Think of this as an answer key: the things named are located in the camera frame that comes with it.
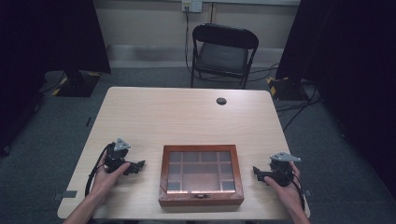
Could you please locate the black folding chair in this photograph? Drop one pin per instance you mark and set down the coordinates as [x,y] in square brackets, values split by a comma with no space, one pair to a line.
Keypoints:
[222,56]

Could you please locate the white wall socket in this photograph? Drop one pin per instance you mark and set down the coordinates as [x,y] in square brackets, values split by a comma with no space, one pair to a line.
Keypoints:
[192,5]

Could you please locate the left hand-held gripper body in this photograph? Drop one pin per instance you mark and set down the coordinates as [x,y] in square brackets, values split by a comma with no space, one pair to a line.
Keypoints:
[114,157]

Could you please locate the person's right hand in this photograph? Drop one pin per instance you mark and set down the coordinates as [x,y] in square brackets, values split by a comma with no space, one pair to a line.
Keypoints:
[289,194]

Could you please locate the grey floor tape strip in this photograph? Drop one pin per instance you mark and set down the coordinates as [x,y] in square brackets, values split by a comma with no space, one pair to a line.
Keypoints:
[67,194]

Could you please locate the wooden box with glass lid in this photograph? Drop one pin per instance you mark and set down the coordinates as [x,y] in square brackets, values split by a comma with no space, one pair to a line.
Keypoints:
[201,175]

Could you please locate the black stand base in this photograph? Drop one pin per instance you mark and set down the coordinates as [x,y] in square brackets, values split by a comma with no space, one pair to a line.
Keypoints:
[285,88]
[77,85]

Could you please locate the person's left hand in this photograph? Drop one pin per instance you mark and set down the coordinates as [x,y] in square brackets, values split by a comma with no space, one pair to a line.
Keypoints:
[104,182]

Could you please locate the black curtain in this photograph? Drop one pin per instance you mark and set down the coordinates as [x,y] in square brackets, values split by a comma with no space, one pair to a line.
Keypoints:
[351,62]
[37,46]

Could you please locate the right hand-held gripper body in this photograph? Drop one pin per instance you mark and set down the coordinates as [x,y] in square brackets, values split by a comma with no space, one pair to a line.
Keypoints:
[281,171]

